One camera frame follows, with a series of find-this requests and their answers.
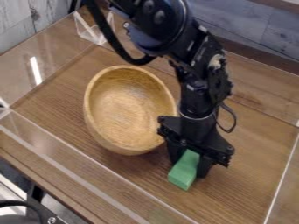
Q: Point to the black table frame bracket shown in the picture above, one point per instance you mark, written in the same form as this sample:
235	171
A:
45	215

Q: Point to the clear acrylic tray wall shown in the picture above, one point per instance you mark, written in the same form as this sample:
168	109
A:
81	183

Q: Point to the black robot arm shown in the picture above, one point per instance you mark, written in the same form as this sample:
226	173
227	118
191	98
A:
164	31

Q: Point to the green rectangular stick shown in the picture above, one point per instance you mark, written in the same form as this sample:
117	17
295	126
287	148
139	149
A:
184	170

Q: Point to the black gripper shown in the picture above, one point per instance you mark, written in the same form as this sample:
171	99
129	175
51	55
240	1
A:
196	135

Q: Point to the wooden bowl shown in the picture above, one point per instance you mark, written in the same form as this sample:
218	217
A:
124	99

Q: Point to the clear acrylic corner bracket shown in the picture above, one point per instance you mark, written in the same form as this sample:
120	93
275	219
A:
89	33

